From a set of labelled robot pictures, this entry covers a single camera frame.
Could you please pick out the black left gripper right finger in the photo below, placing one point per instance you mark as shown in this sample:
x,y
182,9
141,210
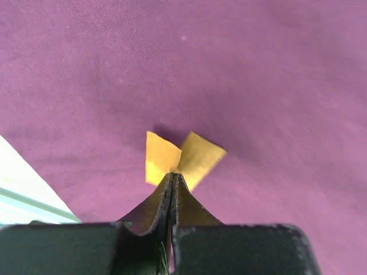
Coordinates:
x,y
202,244

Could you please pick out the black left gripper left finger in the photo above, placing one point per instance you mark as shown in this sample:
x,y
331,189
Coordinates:
x,y
135,244

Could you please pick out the orange adhesive bandage strips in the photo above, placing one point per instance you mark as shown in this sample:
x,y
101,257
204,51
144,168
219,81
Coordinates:
x,y
195,159

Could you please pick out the purple cloth mat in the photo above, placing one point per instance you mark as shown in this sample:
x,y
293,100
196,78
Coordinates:
x,y
280,85

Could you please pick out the aluminium rail frame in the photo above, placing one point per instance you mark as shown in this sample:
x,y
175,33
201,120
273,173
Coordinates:
x,y
31,209

